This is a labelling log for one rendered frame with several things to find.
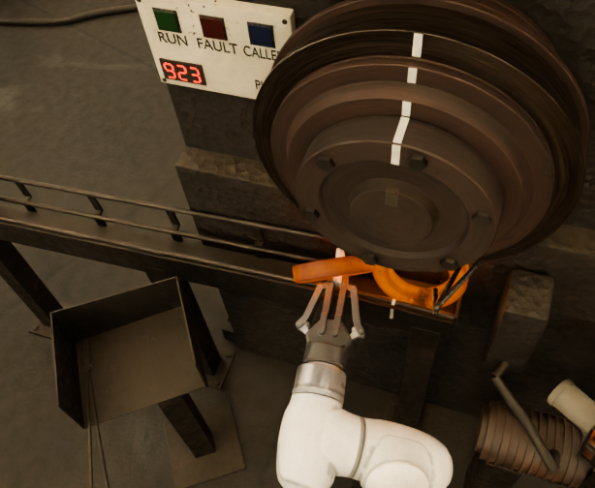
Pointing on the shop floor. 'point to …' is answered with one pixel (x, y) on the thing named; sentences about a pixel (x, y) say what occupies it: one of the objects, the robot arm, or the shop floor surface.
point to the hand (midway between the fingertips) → (341, 268)
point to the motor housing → (523, 449)
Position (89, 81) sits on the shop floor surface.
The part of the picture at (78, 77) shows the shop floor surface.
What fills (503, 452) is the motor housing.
